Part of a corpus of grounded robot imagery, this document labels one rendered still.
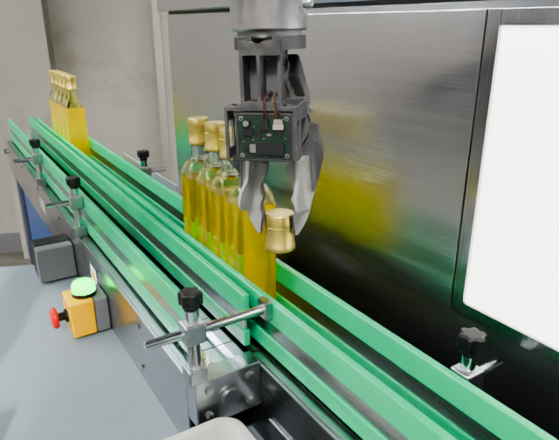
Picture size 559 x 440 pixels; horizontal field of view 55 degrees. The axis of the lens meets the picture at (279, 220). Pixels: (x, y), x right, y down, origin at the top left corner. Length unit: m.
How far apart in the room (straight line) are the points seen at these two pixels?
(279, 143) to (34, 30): 2.75
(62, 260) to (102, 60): 2.09
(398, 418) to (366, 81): 0.42
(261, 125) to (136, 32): 2.76
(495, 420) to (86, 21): 3.00
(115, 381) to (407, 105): 0.64
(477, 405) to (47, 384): 0.68
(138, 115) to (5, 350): 2.34
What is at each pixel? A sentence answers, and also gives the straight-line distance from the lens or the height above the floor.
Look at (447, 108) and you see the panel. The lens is 0.64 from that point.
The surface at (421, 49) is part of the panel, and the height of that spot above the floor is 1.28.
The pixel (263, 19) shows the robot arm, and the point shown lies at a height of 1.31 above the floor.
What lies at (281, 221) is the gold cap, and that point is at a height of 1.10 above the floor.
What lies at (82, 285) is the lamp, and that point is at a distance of 1.06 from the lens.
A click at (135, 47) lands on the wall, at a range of 3.25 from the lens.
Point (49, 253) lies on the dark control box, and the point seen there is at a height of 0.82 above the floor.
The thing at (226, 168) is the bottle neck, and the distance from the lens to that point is 0.80.
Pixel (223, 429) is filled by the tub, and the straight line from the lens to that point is 0.71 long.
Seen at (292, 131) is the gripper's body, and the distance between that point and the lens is 0.51.
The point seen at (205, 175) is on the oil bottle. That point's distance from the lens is 0.85.
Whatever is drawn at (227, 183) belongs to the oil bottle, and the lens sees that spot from 0.79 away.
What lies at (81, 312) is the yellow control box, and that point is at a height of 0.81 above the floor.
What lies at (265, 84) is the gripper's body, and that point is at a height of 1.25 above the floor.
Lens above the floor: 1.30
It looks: 20 degrees down
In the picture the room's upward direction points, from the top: straight up
